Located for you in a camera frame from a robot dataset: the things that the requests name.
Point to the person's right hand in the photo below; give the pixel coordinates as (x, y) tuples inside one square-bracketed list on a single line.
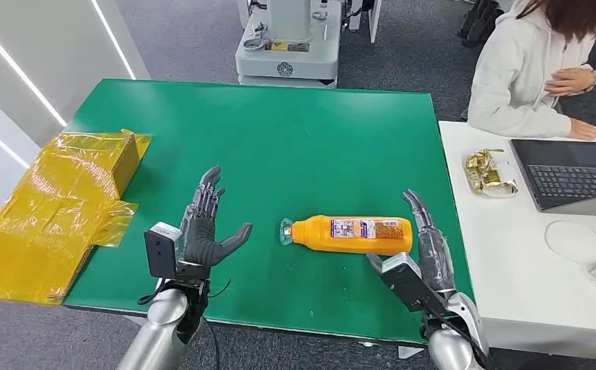
[(585, 130)]

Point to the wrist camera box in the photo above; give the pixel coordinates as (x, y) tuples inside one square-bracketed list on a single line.
[(162, 247), (410, 283)]

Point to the black office chair base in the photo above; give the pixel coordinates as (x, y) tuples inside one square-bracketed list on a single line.
[(479, 23)]

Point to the person's left hand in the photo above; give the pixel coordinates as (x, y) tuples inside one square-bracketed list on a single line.
[(571, 81)]

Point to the orange detergent bottle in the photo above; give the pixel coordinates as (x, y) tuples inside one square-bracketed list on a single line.
[(354, 235)]

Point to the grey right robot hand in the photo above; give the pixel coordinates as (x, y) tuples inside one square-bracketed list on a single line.
[(433, 255)]

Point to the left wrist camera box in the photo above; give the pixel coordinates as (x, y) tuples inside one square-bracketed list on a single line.
[(162, 247)]

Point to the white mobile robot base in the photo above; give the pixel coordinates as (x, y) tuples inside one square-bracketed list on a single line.
[(287, 51)]

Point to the dark grey laptop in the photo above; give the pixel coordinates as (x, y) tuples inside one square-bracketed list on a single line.
[(568, 173)]

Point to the gold foil snack pack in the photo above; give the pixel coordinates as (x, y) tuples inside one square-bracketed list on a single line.
[(486, 173)]

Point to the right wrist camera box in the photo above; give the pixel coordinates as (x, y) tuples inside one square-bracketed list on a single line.
[(410, 283)]

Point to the yellow taped cardboard box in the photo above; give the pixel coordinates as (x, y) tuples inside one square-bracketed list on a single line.
[(57, 209)]

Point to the person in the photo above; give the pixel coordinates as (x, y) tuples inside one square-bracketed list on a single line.
[(522, 76)]

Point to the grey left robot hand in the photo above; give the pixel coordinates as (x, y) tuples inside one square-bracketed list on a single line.
[(203, 240)]

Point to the white table foot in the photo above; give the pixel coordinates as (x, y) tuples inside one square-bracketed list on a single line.
[(409, 352), (134, 320)]

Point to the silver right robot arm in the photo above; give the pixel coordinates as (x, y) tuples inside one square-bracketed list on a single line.
[(456, 337)]

